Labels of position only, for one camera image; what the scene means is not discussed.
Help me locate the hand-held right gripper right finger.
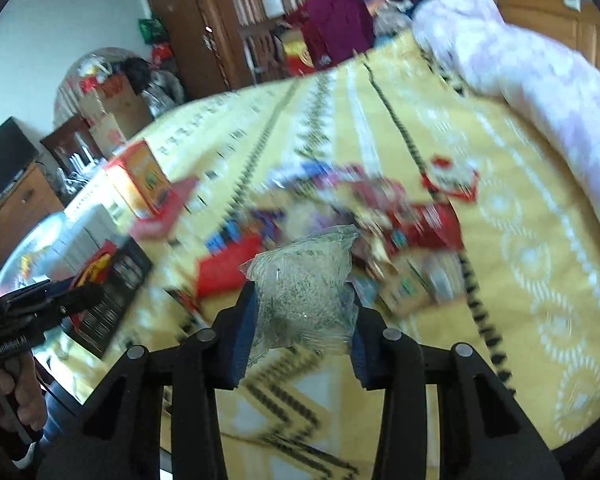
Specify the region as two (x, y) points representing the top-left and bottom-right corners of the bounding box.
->
(347, 285), (566, 480)

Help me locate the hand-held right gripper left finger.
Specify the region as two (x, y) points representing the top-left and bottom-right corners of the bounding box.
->
(35, 280), (261, 480)

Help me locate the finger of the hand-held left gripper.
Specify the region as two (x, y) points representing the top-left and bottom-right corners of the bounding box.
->
(39, 284), (106, 332)
(0, 277), (81, 312)

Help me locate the red yellow snack packet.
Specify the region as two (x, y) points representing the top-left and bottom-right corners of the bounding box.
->
(72, 242), (131, 291)

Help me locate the translucent pale blue bowl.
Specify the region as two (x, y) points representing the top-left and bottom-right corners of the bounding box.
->
(0, 212), (88, 293)

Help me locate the clear green-flecked snack packet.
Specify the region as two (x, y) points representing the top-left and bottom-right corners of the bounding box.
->
(237, 224), (362, 372)

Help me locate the pile of mixed snack packets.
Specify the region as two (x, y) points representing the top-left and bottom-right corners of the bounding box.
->
(195, 157), (481, 316)

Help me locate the person's left hand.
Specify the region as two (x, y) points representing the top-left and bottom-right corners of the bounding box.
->
(0, 355), (49, 436)

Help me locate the black flat box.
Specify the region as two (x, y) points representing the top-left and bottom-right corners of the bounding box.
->
(70, 237), (153, 358)

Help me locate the long grey white box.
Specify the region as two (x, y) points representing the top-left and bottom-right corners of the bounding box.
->
(55, 205), (131, 271)

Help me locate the wooden dresser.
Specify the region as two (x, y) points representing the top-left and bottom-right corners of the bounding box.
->
(0, 160), (66, 261)

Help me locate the flat red box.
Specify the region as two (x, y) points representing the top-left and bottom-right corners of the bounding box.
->
(130, 176), (201, 243)

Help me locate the white router with antennas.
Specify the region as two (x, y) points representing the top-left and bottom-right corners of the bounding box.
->
(70, 145), (101, 173)

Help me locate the orange red carton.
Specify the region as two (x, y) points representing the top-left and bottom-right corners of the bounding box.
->
(104, 140), (173, 221)

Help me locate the black television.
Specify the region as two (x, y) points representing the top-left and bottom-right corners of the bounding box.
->
(0, 116), (40, 201)

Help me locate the plain dark wooden chair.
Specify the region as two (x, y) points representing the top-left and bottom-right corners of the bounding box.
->
(40, 115), (106, 176)

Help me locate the yellow patterned bedspread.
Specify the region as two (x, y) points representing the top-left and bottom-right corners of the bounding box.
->
(30, 30), (600, 480)

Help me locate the round striped tabletop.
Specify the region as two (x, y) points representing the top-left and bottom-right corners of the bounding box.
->
(54, 46), (141, 121)

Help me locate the printed plastic bag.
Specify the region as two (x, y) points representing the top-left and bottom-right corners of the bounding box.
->
(145, 70), (186, 116)

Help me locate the black garment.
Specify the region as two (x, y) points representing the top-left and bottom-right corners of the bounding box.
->
(125, 57), (153, 91)

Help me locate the green hanging bag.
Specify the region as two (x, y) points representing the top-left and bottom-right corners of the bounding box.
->
(139, 17), (170, 43)

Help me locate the carved back wooden chair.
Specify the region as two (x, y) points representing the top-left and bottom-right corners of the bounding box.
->
(237, 22), (291, 86)

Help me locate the red gold gift box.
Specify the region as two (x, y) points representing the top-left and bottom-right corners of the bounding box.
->
(280, 27), (316, 76)

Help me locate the brown wooden wardrobe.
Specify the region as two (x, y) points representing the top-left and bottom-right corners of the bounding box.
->
(145, 0), (361, 91)

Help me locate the pale floral quilt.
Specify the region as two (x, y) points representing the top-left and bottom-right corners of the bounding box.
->
(411, 0), (600, 241)

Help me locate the maroon garment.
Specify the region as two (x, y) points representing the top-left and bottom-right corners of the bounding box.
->
(285, 0), (376, 68)

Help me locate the pile of mixed clothes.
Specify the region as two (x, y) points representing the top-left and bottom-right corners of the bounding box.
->
(365, 0), (441, 41)

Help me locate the wooden headboard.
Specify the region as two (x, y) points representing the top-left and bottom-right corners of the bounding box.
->
(495, 0), (600, 71)

